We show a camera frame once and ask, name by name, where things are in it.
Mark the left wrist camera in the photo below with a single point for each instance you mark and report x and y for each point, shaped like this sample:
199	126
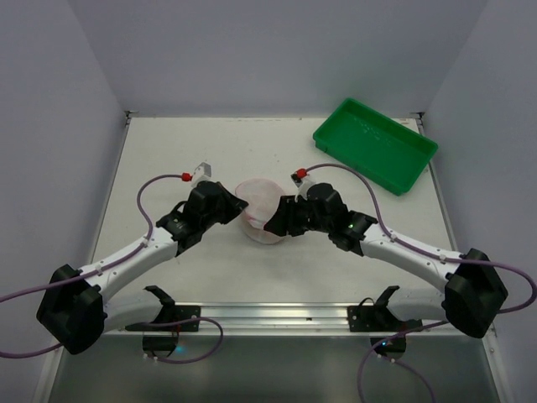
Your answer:
202	172

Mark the white mesh laundry bag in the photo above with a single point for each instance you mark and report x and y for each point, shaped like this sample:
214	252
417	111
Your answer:
263	198

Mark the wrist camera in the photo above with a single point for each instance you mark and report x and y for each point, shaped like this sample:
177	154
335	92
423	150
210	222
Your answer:
303	181
202	172

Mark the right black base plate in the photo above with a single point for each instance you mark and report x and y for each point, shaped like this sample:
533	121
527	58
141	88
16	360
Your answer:
376	318

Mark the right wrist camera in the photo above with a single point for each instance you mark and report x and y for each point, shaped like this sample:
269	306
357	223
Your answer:
303	181

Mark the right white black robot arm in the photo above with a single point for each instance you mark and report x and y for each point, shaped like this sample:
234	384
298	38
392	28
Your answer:
463	289

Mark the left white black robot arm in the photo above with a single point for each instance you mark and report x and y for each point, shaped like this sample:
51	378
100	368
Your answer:
81	305

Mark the aluminium mounting rail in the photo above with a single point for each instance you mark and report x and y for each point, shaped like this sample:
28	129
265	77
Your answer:
272	319

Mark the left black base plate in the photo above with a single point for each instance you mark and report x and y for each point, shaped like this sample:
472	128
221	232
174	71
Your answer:
176	319

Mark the green plastic tray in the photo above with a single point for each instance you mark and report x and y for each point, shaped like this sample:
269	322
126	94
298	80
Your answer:
384	151

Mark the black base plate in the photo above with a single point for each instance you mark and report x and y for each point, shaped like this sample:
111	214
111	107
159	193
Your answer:
376	318
176	319

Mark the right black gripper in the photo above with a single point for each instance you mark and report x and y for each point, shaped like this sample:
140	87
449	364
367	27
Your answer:
289	214

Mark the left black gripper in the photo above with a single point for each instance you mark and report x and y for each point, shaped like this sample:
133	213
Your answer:
224	201

